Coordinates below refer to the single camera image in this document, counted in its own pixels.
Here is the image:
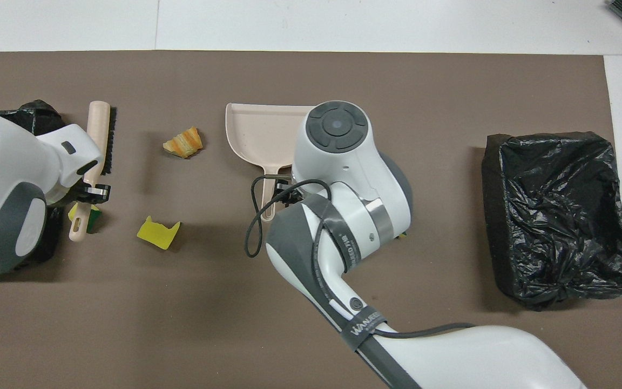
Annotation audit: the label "beige plastic dustpan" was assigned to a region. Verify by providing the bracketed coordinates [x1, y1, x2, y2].
[226, 103, 317, 221]

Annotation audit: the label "black right arm gripper cable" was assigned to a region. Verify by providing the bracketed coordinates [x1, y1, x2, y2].
[244, 178, 476, 341]

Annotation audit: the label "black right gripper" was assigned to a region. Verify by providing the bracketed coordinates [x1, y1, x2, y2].
[278, 185, 303, 209]

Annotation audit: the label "yellow notched sponge piece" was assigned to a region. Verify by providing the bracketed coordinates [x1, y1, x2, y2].
[137, 216, 181, 250]

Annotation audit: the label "black bag lined bin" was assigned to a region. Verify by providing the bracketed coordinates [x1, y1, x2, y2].
[481, 131, 622, 312]
[0, 100, 67, 266]

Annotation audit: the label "thick yellow green sponge chunk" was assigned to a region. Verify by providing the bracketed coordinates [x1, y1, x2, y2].
[68, 203, 102, 234]

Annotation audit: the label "striped croissant piece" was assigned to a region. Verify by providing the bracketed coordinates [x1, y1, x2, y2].
[163, 126, 204, 160]

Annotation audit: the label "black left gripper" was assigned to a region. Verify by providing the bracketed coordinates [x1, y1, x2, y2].
[76, 185, 112, 205]

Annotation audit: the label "brown table mat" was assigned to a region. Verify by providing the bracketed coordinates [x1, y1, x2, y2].
[0, 50, 622, 389]

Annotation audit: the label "beige hand brush black bristles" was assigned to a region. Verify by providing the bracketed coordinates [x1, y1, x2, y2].
[69, 101, 118, 242]

